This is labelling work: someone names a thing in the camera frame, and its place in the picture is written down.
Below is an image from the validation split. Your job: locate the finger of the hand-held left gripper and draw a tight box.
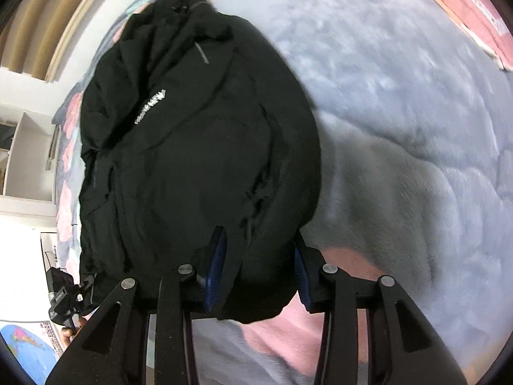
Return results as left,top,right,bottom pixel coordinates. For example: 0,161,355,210
78,273,98,304

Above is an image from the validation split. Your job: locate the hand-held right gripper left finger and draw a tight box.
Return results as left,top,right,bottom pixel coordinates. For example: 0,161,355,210
45,225,229,385

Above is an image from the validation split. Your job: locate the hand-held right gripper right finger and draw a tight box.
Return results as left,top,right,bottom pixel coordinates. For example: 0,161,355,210
294,235,469,385

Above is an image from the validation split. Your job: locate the black hooded jacket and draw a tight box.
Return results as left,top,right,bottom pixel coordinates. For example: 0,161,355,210
78,0,323,324

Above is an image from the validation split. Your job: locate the person's left hand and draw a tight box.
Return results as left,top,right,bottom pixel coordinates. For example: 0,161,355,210
60,316,89,347

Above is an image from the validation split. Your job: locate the world map poster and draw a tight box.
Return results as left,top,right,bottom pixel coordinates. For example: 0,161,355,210
0,230,83,373

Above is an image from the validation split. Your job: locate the white bookshelf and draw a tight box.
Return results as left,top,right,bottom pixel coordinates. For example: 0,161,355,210
0,68,62,213

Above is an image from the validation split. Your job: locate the grey floral blanket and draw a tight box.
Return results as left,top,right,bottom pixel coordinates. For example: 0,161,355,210
51,0,513,385

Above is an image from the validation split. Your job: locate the striped window blind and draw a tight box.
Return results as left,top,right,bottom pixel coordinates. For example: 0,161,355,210
0,0,135,84

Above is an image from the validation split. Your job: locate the pink printed pillow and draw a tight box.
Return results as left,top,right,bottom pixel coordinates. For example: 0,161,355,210
397,0,513,71

